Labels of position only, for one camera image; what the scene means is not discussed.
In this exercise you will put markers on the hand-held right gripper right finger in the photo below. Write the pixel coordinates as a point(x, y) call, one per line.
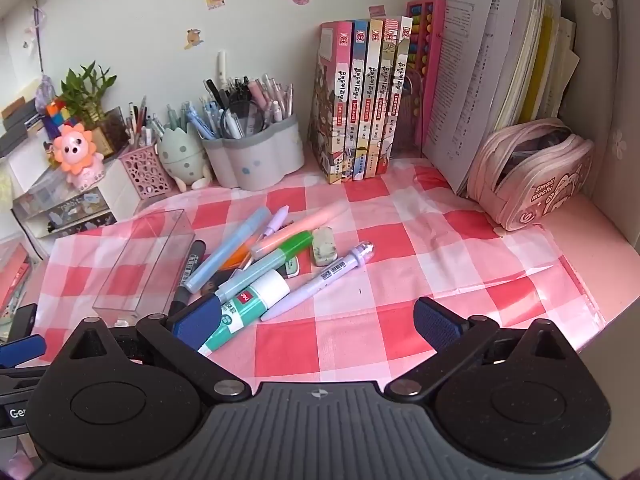
point(440, 322)

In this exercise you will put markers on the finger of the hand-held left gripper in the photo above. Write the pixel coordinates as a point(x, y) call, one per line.
point(25, 319)
point(22, 351)

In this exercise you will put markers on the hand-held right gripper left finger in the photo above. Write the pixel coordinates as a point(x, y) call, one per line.
point(195, 321)

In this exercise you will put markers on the dark pencil lead case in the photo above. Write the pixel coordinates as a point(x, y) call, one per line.
point(210, 286)

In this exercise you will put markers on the white green glue stick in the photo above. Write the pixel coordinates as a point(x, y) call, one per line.
point(250, 300)

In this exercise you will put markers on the black marker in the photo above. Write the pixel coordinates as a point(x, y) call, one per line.
point(192, 260)

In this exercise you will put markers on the clear plastic box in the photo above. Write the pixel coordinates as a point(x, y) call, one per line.
point(145, 260)

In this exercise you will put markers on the light blue highlighter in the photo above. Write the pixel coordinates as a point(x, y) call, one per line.
point(230, 247)

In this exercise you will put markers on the green capped highlighter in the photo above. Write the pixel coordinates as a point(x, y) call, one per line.
point(295, 244)

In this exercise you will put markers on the lilac pen with clear cap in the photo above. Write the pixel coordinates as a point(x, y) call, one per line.
point(320, 280)

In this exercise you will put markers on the purple capped slim pen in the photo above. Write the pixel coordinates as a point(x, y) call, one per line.
point(276, 220)

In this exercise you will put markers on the worn white eraser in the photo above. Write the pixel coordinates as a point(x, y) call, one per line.
point(324, 247)

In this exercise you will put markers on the peach orange highlighter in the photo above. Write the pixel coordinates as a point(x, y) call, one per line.
point(300, 227)

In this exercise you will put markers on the pink book stack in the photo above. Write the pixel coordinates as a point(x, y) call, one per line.
point(12, 275)

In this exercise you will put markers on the red white checked cloth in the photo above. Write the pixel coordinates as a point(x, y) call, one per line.
point(350, 260)

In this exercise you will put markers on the white desktop drawer organizer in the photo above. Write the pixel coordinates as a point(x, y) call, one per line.
point(122, 190)

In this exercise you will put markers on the pink mesh pen holder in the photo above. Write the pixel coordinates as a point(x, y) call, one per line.
point(145, 172)

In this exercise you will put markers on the green egg-shaped pen holder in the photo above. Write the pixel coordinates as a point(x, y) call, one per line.
point(182, 160)

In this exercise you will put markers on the pink pencil case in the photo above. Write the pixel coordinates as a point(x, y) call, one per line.
point(540, 195)

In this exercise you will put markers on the grey white pen holder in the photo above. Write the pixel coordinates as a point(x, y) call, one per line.
point(260, 160)

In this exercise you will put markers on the orange pink sunflower toy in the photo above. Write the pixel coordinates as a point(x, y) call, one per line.
point(75, 147)

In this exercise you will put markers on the dark rectangular box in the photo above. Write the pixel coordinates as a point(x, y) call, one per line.
point(12, 139)
point(20, 112)

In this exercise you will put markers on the bunch of thin pens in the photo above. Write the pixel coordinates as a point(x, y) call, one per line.
point(142, 125)

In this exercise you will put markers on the small bunch of pastel pens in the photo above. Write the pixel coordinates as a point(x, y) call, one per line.
point(175, 117)

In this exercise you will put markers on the black rimmed magnifying glass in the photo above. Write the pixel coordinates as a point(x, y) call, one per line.
point(245, 120)

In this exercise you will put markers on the colourful puzzle cube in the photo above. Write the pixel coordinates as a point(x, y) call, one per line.
point(55, 110)

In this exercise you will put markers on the orange-spined comic book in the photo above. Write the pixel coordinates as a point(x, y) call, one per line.
point(372, 110)

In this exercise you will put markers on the blue-spined comic book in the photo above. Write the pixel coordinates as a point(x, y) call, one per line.
point(359, 110)

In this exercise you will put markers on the red-striped comic book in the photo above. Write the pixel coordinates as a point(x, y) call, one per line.
point(386, 100)

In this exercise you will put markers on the purple mesh pouch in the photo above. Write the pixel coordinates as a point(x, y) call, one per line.
point(47, 89)

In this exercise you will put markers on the large bunch of pens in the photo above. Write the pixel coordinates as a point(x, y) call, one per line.
point(280, 100)

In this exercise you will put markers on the lucky bamboo in glass vase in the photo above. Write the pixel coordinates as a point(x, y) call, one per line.
point(87, 90)

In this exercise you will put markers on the stack of paper booklets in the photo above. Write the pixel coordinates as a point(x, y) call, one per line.
point(465, 85)

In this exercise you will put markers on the green-topped comic book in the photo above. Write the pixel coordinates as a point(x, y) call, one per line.
point(398, 85)

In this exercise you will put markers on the pink-spined comic book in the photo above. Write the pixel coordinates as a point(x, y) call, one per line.
point(322, 110)

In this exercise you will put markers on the white capped pen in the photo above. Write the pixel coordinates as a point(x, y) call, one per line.
point(221, 67)

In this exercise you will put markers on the pink abacus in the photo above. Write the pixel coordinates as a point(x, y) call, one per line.
point(435, 60)

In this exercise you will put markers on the white flower wall sticker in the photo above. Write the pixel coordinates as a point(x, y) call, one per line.
point(600, 2)
point(620, 142)

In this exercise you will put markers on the brown yellow animal wall sticker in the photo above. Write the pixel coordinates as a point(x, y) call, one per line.
point(192, 37)

